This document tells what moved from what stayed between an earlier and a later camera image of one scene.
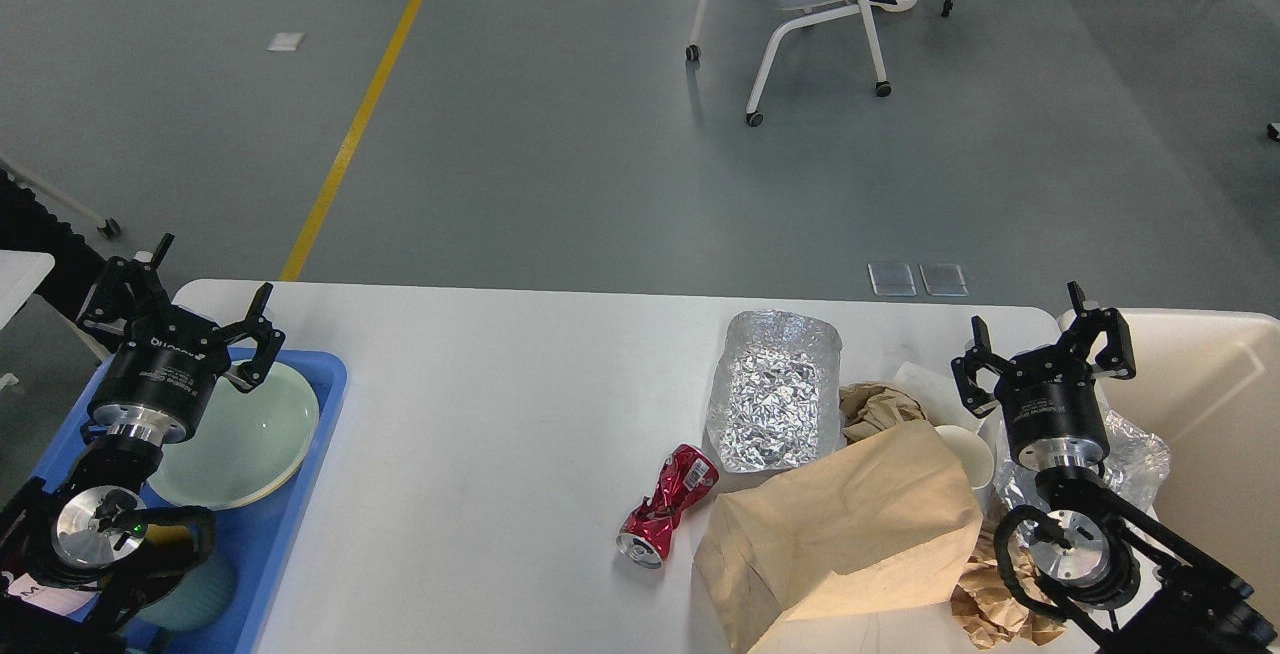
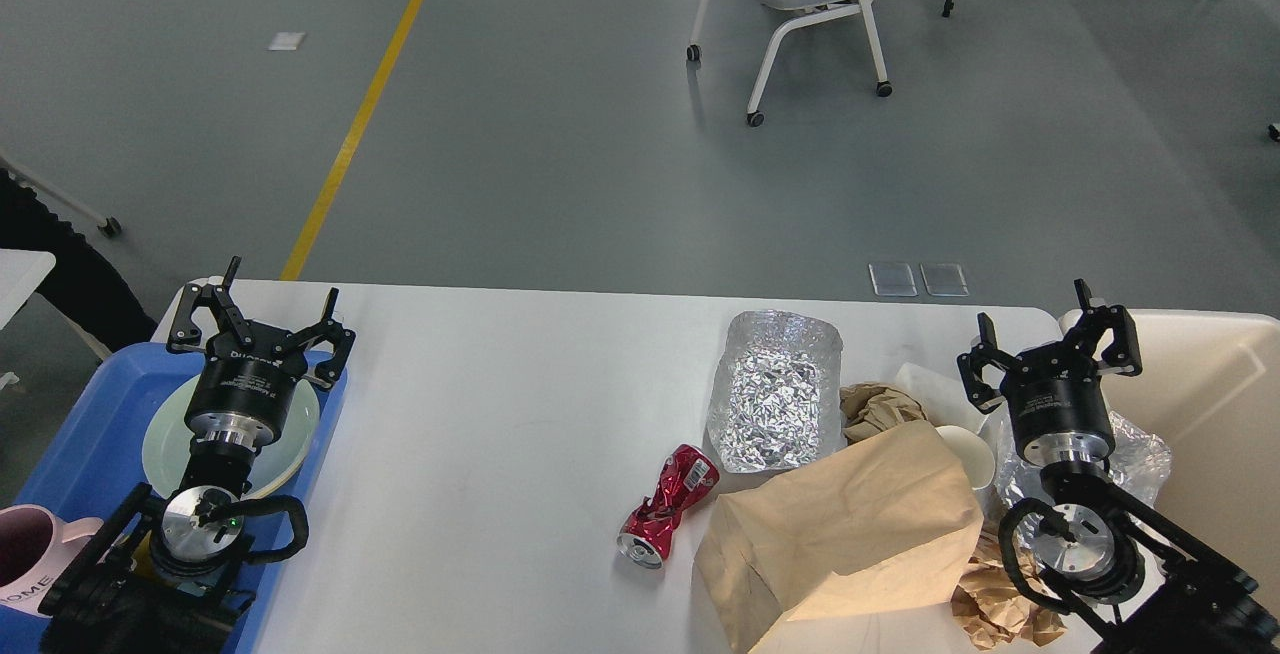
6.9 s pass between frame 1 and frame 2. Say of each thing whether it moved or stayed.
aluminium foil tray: stayed
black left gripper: moved
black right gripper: stayed
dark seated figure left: stayed
